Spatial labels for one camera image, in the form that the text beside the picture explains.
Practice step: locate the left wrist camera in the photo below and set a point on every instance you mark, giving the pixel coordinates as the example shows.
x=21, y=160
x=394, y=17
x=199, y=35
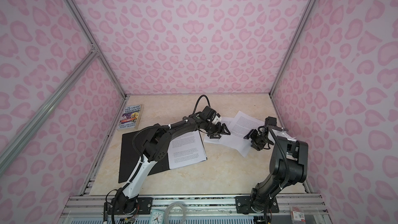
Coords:
x=210, y=115

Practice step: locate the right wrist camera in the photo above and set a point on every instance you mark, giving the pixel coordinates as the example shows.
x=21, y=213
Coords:
x=271, y=123

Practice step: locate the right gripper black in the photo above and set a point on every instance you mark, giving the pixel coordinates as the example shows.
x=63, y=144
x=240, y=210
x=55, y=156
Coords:
x=253, y=133

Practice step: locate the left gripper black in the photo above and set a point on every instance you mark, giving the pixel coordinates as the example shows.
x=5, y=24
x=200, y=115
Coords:
x=218, y=130

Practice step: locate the aluminium corner post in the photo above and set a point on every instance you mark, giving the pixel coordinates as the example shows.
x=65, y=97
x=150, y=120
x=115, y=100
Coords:
x=299, y=30
x=83, y=25

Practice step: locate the grey and black file folder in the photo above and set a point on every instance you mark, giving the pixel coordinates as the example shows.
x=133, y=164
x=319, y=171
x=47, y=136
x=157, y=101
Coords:
x=129, y=159

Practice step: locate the aluminium corner post right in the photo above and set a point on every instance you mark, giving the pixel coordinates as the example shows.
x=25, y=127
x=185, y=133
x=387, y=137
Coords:
x=299, y=30

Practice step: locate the printed paper sheet corner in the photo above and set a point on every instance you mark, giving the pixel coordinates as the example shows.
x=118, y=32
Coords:
x=186, y=150

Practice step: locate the clear tube loop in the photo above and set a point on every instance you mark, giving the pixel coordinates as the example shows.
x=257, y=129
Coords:
x=173, y=209

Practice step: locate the red white label box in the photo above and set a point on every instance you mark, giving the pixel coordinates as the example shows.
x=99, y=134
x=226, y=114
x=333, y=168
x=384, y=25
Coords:
x=297, y=215

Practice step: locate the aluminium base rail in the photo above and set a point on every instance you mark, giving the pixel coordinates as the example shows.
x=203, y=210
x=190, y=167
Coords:
x=201, y=209

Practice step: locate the aluminium corner post left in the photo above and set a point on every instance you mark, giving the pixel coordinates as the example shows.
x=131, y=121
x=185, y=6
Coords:
x=83, y=25

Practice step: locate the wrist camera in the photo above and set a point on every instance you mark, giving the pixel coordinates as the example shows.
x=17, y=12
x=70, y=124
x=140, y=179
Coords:
x=271, y=123
x=210, y=115

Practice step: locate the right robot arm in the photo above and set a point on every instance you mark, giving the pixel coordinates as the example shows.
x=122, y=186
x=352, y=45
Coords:
x=288, y=166

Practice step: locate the small teal clock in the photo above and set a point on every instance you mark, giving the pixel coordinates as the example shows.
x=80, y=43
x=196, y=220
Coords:
x=156, y=217

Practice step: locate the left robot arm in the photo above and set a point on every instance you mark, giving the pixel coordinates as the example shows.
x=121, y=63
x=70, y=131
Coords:
x=153, y=149

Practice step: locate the colourful paperback book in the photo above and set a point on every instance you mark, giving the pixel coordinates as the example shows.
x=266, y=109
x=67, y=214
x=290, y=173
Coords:
x=130, y=117

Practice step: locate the aluminium diagonal frame bar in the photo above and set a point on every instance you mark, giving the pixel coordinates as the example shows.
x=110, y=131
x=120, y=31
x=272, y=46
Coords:
x=20, y=141

